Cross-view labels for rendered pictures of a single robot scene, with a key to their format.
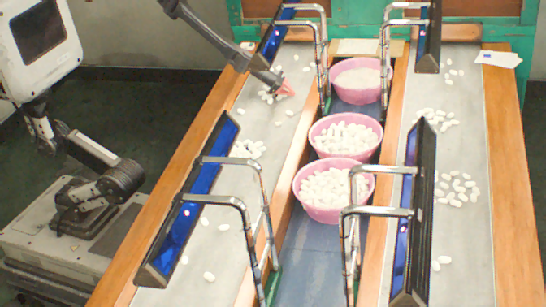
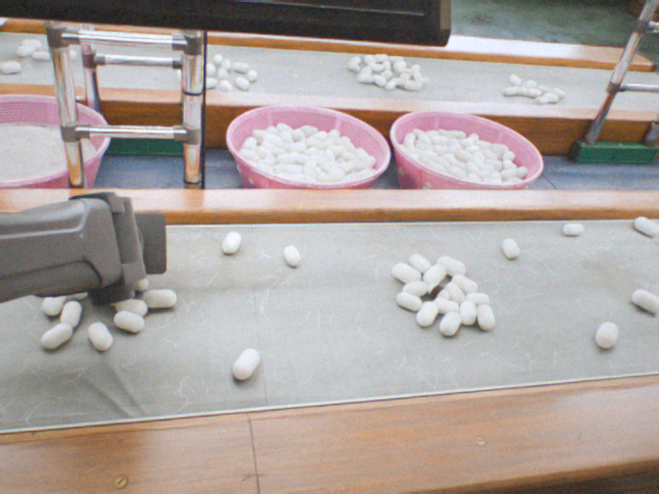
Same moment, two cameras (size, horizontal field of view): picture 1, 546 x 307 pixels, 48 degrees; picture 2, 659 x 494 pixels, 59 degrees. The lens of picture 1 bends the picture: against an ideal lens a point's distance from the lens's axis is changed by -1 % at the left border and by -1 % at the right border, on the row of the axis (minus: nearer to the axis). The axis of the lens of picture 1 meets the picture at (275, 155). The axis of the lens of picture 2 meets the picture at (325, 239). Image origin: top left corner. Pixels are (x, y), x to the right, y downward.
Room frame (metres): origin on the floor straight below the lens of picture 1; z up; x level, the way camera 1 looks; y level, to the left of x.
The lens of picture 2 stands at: (2.28, 0.47, 1.21)
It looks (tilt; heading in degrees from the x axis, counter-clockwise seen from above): 37 degrees down; 234
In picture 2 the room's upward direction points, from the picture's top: 10 degrees clockwise
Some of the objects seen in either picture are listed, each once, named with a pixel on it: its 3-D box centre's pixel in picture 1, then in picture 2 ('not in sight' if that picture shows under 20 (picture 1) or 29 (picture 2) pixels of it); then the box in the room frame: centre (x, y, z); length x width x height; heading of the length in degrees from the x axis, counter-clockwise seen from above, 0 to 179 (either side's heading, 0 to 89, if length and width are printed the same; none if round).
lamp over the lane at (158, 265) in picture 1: (192, 187); not in sight; (1.24, 0.22, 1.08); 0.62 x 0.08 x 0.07; 162
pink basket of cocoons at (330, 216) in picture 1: (334, 192); (459, 167); (1.56, -0.17, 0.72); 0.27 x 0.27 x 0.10
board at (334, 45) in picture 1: (366, 48); not in sight; (2.45, -0.46, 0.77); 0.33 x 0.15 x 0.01; 72
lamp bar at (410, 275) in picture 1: (416, 201); not in sight; (1.07, -0.31, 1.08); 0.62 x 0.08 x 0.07; 162
